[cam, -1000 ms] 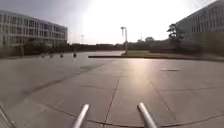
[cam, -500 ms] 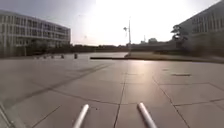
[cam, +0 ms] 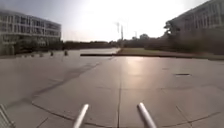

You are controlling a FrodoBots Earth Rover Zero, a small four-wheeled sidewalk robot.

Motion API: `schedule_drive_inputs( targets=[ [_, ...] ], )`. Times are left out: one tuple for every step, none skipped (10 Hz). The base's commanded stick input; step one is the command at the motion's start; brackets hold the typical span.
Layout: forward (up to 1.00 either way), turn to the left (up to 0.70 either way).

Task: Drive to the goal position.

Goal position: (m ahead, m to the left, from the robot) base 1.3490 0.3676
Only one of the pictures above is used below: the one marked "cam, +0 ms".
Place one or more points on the row of dark trees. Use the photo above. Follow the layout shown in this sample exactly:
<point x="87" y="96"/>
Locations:
<point x="30" y="46"/>

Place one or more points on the tall pale building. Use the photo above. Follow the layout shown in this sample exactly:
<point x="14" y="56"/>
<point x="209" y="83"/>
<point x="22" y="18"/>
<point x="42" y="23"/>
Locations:
<point x="200" y="20"/>

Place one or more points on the large curved pale building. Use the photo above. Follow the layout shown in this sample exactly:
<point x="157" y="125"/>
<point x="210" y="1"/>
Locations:
<point x="30" y="28"/>

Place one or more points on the pole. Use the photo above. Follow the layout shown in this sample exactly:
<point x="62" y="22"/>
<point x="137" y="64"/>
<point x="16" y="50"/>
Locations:
<point x="122" y="36"/>

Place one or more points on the robot's own part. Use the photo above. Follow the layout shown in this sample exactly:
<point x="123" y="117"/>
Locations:
<point x="146" y="115"/>
<point x="81" y="116"/>

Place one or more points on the dark drain cover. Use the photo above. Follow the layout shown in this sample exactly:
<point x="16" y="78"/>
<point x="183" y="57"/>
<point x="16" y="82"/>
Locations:
<point x="182" y="74"/>

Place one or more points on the dark bollard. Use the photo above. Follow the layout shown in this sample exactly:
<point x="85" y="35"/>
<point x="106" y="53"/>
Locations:
<point x="51" y="53"/>
<point x="65" y="52"/>

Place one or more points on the raised grass bed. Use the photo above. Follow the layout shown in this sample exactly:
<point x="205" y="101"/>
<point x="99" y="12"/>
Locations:
<point x="156" y="52"/>

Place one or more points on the distant line of trees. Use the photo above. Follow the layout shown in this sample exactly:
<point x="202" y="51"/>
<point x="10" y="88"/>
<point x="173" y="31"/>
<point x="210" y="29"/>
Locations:
<point x="96" y="45"/>

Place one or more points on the grey stone slab plaza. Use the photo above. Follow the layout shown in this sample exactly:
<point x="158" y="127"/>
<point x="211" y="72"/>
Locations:
<point x="110" y="83"/>

